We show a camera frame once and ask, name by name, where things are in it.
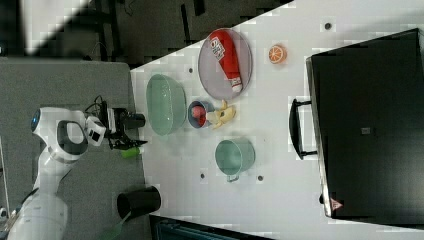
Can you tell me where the blue bin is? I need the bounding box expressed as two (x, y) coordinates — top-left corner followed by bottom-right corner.
(149, 215), (272, 240)

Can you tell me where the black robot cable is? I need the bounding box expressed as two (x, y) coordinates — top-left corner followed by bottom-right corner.
(84, 95), (108, 114)

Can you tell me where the green metal cup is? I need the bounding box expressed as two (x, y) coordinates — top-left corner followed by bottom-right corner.
(214, 137), (256, 183)

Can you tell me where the black toaster oven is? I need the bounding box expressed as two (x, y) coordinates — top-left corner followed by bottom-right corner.
(289, 28), (424, 229)

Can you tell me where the green strainer bowl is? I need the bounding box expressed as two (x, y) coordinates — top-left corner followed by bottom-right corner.
(146, 74), (187, 136)

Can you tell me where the grey round plate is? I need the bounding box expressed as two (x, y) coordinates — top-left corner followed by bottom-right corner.
(198, 28), (253, 100)

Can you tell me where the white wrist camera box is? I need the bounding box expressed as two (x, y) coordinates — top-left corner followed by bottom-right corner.
(85, 116), (106, 146)

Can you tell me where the red ketchup bottle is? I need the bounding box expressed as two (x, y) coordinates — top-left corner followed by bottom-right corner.
(209, 30), (243, 93)

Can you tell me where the toy orange slice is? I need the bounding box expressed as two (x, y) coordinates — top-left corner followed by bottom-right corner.
(268, 44), (287, 64)

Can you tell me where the small green cup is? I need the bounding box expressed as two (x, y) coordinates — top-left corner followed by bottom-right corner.
(121, 147), (141, 159)

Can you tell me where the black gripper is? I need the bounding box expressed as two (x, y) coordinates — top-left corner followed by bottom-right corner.
(106, 108), (146, 150)

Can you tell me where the yellow toy banana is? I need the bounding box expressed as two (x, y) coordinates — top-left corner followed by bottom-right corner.
(206, 100), (236, 129)

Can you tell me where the black cylinder holder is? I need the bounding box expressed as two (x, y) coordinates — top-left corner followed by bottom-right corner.
(117, 186), (161, 220)

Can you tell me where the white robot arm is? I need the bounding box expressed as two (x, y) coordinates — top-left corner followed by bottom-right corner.
(3, 107), (144, 240)

